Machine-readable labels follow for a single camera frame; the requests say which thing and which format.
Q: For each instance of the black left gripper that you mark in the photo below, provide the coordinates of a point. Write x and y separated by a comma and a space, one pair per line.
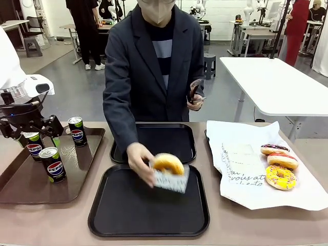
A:
23, 115

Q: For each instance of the black Pepsi can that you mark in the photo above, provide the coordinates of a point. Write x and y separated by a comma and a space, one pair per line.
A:
53, 169
36, 151
77, 134

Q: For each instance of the white printed paper sleeve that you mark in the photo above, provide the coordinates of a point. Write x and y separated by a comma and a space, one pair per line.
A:
169, 183
246, 171
243, 159
238, 148

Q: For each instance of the plain glazed donut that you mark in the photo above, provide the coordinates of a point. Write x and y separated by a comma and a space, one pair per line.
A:
176, 167

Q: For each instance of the black tongs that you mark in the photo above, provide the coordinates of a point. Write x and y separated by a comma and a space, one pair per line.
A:
195, 88

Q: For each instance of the chocolate sprinkled donut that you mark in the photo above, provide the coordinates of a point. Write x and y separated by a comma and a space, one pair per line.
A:
271, 148

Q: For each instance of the red glazed donut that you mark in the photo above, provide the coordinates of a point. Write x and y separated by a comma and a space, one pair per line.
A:
282, 161

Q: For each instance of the yellow sprinkled donut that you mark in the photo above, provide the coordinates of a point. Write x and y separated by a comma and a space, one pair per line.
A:
289, 182

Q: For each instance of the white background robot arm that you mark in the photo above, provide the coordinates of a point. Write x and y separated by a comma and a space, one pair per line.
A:
198, 7
248, 12

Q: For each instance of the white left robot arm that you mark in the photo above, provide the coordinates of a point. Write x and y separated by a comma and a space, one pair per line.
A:
7, 64

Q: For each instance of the person's right forearm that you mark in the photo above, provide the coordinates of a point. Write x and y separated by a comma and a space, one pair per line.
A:
120, 123

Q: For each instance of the person's right hand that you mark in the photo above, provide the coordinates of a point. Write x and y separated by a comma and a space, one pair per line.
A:
138, 159

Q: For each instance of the person's left hand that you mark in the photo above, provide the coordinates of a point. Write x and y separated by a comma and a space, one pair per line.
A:
197, 105

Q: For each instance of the brown plastic tray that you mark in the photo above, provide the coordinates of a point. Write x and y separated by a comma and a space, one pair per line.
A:
77, 174

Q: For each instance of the grey plastic stool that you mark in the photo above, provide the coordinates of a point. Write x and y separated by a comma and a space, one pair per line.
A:
33, 43
210, 60

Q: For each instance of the black office chair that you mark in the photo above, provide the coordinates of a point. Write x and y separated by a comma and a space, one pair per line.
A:
33, 25

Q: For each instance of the white background table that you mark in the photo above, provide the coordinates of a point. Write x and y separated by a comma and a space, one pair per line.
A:
12, 23

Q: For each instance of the wooden background desk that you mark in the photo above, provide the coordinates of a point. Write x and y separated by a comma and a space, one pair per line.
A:
69, 26

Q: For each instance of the person in dark jacket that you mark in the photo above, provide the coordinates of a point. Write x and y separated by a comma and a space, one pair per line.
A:
133, 77

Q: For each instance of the bystander in black clothes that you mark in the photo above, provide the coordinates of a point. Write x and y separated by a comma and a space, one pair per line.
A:
84, 25

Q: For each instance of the black plastic tray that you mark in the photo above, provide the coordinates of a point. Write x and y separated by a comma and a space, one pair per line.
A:
143, 210
166, 141

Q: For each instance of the beige face mask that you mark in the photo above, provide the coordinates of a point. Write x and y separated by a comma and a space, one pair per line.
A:
156, 12

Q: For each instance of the large white paper sheet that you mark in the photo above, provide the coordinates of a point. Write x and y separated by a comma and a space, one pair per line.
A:
256, 194

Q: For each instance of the white background desk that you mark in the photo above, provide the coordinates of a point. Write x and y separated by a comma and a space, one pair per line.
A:
256, 33

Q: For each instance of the large white table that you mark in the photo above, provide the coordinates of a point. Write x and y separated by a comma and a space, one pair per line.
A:
282, 84

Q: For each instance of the bystander in red dress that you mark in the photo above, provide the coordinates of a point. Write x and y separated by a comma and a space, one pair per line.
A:
294, 25

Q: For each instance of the white curtain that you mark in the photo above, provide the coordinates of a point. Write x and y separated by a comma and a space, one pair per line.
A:
321, 51

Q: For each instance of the bystander with beanie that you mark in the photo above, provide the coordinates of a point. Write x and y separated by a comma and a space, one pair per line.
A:
316, 14

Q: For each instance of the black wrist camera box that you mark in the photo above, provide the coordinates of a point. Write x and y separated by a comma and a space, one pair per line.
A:
6, 98

